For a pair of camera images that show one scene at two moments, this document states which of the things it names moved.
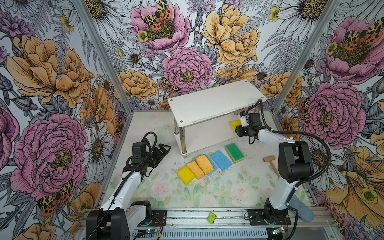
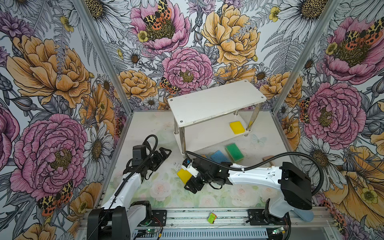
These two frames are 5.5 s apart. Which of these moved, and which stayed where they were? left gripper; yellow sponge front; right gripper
Moved: right gripper
Stayed: yellow sponge front; left gripper
